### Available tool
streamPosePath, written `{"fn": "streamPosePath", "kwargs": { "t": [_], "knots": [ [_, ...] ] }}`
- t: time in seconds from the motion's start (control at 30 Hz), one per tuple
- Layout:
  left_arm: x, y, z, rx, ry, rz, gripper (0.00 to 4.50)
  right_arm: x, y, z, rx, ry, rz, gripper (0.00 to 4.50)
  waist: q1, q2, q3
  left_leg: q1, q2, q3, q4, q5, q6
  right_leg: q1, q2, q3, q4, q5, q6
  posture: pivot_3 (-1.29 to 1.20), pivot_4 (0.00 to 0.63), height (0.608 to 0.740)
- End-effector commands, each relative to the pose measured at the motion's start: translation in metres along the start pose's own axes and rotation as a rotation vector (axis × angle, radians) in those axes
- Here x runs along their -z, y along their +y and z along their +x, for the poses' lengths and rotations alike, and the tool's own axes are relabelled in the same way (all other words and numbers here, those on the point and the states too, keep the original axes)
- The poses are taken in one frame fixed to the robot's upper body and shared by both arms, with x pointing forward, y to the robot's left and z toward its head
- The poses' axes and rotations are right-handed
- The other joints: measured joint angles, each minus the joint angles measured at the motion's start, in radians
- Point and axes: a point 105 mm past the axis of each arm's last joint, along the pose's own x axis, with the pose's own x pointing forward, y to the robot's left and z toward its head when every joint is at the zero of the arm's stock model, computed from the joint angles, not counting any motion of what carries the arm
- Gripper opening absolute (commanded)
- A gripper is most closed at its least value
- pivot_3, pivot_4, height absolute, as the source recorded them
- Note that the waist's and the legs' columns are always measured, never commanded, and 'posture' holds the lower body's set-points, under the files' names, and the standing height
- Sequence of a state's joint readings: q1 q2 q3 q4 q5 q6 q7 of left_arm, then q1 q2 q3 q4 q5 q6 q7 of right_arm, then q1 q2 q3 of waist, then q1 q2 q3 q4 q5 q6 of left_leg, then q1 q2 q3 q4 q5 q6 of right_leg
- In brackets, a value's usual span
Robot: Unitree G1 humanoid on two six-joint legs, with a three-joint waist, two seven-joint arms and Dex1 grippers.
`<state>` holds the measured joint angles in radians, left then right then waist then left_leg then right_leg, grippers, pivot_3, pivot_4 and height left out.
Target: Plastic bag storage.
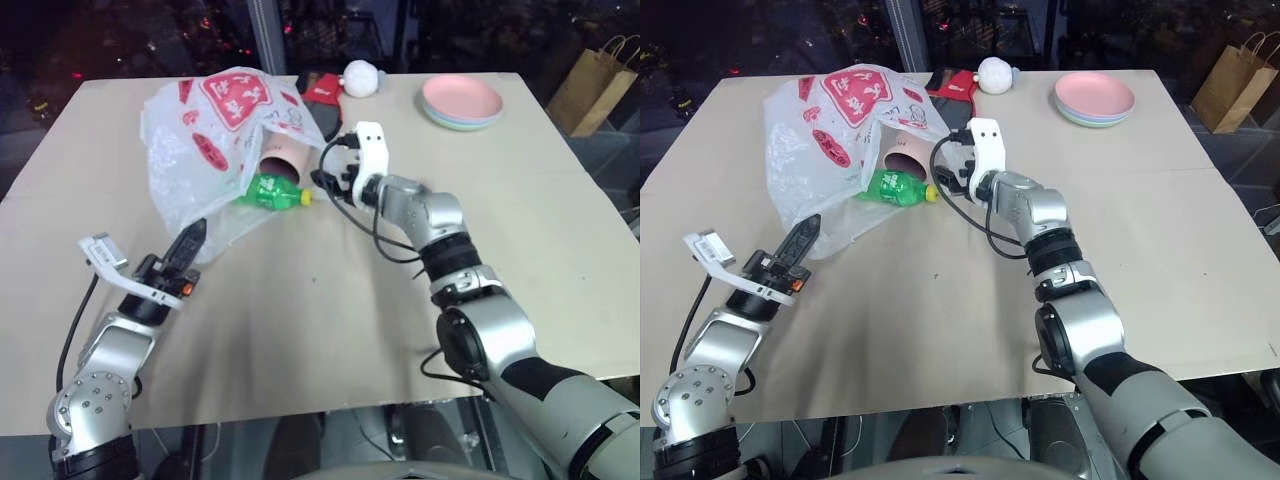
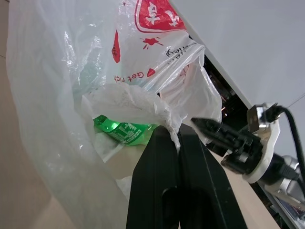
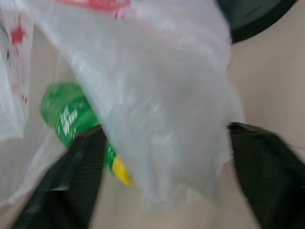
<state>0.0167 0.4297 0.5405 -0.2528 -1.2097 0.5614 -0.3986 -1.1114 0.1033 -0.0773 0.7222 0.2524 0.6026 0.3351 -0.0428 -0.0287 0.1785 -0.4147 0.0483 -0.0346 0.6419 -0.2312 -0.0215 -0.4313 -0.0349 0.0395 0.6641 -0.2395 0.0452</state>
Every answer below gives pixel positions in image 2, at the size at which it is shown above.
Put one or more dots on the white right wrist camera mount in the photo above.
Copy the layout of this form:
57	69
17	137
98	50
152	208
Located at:
270	133

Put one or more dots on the green plastic bottle yellow cap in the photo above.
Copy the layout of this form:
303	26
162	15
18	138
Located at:
124	133

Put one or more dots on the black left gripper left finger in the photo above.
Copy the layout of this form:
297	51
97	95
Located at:
155	181

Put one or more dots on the white plastic bag red print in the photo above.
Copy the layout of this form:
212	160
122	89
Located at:
59	71

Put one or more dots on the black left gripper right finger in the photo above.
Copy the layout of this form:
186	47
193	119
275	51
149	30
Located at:
207	181

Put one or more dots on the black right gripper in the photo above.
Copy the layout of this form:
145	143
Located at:
245	152

